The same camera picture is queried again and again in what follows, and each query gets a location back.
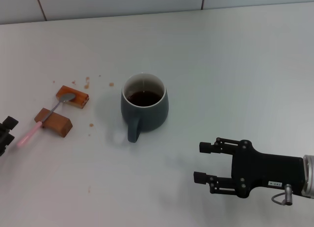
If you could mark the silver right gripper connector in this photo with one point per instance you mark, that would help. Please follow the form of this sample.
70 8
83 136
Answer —
288 193

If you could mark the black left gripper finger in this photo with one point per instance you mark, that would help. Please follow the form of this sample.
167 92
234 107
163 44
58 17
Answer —
9 121
7 140

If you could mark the grey ceramic cup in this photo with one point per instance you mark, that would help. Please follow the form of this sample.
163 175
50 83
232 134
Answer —
147 119

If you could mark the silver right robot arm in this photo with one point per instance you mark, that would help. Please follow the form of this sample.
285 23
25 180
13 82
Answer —
309 173

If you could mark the glossy orange wooden block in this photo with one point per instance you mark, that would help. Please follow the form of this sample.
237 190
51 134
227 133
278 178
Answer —
78 99

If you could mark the dark coffee liquid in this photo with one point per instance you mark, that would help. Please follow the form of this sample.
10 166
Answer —
144 98

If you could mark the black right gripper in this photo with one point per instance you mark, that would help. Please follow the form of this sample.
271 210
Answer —
267 170

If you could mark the brown wooden spoon rest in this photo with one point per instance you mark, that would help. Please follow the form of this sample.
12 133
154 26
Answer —
59 125

